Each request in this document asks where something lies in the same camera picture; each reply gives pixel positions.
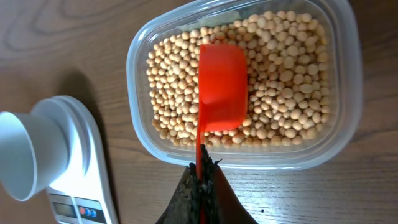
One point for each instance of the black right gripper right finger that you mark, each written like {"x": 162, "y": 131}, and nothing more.
{"x": 218, "y": 200}

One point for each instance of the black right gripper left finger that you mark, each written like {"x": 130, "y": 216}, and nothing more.
{"x": 184, "y": 206}

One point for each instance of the red plastic measuring scoop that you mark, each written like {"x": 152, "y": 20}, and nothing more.
{"x": 222, "y": 93}

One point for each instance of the white digital kitchen scale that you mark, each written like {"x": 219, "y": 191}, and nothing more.
{"x": 82, "y": 193}

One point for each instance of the white round bowl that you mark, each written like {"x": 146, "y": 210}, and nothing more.
{"x": 34, "y": 151}

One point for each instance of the clear plastic soybean container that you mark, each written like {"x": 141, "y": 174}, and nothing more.
{"x": 345, "y": 74}

